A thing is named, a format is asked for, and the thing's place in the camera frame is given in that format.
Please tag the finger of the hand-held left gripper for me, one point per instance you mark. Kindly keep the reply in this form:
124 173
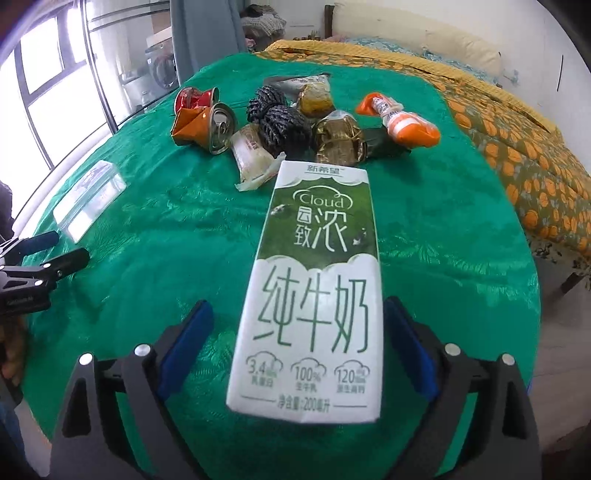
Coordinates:
41 240
69 261

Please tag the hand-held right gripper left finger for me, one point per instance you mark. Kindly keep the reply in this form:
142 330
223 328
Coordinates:
184 350

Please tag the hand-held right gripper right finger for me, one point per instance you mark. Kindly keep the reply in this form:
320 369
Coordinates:
411 350

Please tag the green and white milk carton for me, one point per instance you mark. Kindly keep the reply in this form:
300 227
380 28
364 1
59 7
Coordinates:
314 277

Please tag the crushed orange can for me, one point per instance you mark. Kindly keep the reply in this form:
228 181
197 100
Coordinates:
194 127

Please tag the crushed red can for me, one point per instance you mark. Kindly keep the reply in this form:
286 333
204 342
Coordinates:
194 98

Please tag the dark green wrapper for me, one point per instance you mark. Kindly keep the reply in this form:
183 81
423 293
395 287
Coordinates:
383 145

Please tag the white snack packet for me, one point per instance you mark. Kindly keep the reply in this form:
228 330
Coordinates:
251 154

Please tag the orange and white wrapper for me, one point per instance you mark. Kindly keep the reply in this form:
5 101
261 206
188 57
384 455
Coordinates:
411 129

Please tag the gold foil wrapper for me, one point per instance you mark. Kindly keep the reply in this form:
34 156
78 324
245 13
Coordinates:
337 138

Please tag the black scouring pad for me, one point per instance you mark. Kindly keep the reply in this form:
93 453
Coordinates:
281 127
265 104

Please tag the olive food packet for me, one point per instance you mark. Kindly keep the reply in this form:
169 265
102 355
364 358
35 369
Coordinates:
315 100

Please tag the person's left hand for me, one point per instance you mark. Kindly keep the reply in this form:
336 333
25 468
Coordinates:
10 350

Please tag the clear plastic box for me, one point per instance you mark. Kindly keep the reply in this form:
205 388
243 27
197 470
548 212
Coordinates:
87 198

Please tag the green tablecloth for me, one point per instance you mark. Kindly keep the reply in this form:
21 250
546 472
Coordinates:
138 230

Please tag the window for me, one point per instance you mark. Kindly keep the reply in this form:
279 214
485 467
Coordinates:
51 69

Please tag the dark bed leg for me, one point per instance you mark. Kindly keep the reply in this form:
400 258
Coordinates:
571 282

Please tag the washing machine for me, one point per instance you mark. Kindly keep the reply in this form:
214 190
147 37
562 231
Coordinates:
161 64

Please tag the bed with orange patterned cover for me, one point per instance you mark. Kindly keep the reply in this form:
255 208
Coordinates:
531 161

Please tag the teal patterned sheet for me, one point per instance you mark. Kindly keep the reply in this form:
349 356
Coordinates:
392 46

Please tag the pile of clothes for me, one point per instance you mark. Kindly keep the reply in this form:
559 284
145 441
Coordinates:
261 23

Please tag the cream pillow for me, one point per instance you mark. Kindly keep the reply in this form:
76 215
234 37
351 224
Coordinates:
415 27

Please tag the brown headboard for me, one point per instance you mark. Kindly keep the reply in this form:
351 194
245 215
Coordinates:
328 21

